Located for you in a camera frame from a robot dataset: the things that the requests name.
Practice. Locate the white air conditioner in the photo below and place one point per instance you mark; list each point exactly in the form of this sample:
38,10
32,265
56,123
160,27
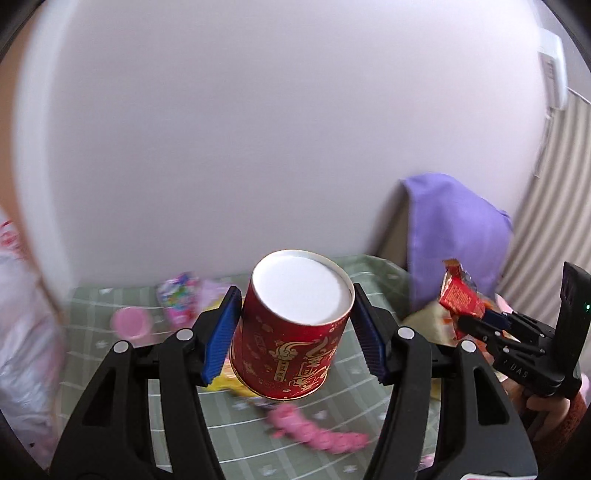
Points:
553,69

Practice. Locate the brown wooden board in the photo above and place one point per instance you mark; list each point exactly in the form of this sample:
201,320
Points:
395,230

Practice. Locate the small pink plastic toy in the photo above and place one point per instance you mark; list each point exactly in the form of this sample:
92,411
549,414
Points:
427,460

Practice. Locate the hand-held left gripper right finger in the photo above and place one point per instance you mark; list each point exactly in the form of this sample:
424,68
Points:
369,341

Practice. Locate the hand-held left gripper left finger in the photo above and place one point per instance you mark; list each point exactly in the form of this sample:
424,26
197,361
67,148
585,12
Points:
221,337

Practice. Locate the pink plastic jar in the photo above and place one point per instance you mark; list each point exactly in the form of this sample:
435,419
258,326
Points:
131,323

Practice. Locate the striped curtain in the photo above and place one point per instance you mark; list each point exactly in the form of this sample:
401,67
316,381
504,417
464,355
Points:
554,207

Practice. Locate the pink plastic comb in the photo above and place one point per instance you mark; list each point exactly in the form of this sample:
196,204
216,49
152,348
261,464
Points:
318,431

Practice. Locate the red gold-patterned cylindrical canister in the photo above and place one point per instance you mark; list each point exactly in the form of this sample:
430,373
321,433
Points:
286,355

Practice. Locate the person's right forearm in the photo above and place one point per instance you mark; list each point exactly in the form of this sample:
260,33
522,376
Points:
575,420

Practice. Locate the person's right hand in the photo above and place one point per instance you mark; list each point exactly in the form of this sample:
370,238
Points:
547,415

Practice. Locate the colourful pink toy box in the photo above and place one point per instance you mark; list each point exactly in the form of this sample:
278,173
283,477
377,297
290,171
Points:
180,300

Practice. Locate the yellowish plastic bag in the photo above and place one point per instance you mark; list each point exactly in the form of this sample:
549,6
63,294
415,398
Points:
429,325

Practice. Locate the white plastic bag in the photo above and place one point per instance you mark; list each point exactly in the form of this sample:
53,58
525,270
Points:
23,346

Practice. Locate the green checked blanket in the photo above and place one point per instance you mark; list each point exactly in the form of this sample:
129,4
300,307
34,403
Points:
129,392

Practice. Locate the red snack wrapper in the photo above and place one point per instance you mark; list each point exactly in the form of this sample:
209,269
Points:
461,295

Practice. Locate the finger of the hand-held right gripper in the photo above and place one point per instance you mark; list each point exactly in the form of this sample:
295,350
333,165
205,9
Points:
493,317
478,330

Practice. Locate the purple cloth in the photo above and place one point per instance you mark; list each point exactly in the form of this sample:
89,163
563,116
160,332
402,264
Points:
455,230

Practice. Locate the yellow snack wrapper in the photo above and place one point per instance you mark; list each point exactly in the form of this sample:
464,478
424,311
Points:
226,378

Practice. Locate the pink cloth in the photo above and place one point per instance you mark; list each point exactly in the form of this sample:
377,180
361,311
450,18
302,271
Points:
504,305

